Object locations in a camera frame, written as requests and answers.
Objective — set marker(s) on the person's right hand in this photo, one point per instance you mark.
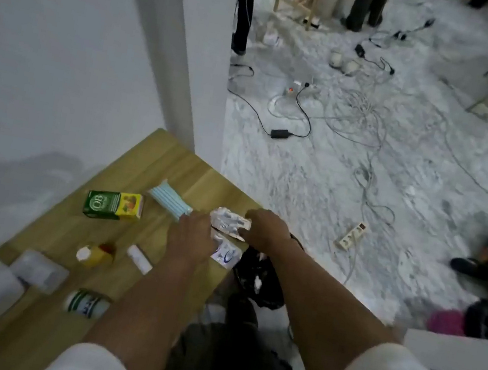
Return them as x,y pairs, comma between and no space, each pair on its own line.
264,232

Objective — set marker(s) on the person's left hand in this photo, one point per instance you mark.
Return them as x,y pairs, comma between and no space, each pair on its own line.
190,239

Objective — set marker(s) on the silver blister pack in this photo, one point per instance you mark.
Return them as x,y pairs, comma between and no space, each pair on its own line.
226,221

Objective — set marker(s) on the blue face mask pack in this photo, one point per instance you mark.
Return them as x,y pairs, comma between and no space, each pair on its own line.
169,198

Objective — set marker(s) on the white bandage roll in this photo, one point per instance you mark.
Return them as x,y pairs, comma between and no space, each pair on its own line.
139,259

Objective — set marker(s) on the green yellow medicine carton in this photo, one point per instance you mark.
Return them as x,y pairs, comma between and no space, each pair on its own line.
112,205

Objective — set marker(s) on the yellow bottle white cap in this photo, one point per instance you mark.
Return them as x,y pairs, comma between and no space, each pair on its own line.
94,256

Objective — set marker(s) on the white bottle green label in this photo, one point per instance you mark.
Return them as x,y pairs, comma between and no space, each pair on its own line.
86,304

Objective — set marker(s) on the clear plastic packet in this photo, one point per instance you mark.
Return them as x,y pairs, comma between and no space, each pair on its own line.
38,270

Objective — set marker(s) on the person's right forearm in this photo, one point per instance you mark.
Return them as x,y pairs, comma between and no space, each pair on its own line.
320,312

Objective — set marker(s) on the person's left forearm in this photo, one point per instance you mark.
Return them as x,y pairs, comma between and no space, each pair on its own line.
143,315

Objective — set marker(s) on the person's black trousers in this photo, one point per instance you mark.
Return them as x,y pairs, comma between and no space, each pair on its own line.
232,367

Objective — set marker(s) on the person's white left sleeve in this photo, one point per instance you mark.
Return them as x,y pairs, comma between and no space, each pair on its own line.
92,367

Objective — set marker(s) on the black patterned bag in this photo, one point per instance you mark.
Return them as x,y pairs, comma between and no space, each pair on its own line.
254,263

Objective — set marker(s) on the wooden table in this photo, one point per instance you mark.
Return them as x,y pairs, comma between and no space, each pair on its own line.
145,161

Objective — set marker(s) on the pink slipper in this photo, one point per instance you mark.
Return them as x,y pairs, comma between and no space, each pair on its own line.
447,321

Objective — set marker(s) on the small black power adapter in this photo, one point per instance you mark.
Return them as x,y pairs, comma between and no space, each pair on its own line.
359,50

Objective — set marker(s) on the white power strip red switch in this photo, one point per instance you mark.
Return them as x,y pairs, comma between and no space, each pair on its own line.
293,89

